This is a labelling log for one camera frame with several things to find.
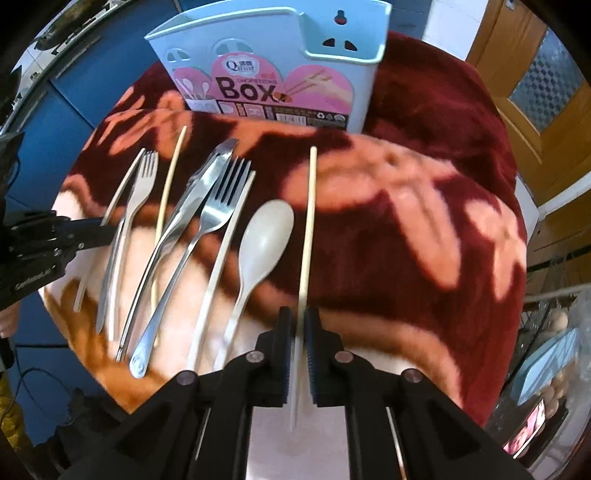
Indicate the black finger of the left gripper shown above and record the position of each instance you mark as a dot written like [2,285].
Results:
[87,234]

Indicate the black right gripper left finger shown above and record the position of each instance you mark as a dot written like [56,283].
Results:
[197,426]

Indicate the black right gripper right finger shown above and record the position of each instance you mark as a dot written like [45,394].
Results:
[399,426]

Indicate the beige plastic fork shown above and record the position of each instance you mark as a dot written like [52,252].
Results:
[143,184]

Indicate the steel fork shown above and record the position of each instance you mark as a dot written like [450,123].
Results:
[217,211]

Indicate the beige plastic spoon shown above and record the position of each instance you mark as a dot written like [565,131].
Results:
[265,238]

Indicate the cream chopstick behind knife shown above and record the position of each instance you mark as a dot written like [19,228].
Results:
[154,296]

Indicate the steel table knife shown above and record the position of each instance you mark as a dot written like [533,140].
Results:
[198,185]

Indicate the eggs in tray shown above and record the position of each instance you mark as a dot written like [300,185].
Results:
[556,388]

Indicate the red floral blanket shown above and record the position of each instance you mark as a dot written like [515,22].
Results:
[419,253]

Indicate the light blue chopsticks box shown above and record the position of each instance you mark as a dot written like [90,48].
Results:
[304,63]

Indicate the wooden door with glass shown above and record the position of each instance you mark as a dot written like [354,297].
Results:
[540,93]

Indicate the steel utensil thin handle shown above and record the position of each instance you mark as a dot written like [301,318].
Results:
[104,294]

